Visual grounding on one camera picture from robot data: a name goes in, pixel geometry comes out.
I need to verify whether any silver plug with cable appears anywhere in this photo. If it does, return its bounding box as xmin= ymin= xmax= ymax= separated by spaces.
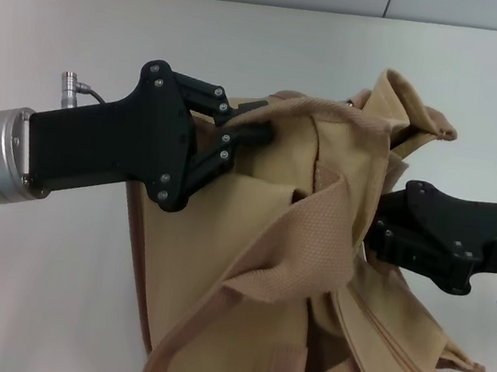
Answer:
xmin=58 ymin=71 xmax=107 ymax=104

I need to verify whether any khaki canvas food bag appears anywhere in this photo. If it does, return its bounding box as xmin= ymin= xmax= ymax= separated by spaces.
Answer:
xmin=99 ymin=34 xmax=497 ymax=372

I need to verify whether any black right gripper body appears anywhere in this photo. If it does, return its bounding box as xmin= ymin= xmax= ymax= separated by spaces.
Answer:
xmin=390 ymin=179 xmax=497 ymax=301

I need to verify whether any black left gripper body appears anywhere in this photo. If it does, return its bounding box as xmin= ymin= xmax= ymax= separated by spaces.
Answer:
xmin=19 ymin=44 xmax=210 ymax=218

